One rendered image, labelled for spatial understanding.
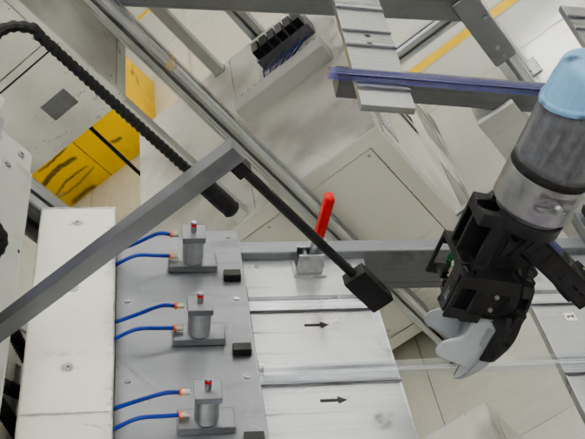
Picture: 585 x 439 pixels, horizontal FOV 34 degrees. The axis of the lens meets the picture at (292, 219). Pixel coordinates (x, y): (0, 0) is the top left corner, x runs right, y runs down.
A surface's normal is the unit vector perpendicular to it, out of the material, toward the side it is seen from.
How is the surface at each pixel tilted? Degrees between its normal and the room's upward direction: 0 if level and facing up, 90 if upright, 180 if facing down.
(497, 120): 90
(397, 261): 90
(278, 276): 43
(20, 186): 90
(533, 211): 69
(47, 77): 90
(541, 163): 55
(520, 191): 49
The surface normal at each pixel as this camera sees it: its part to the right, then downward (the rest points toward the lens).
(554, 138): -0.66, 0.25
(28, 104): 0.14, 0.60
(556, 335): 0.09, -0.80
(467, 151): -0.61, -0.58
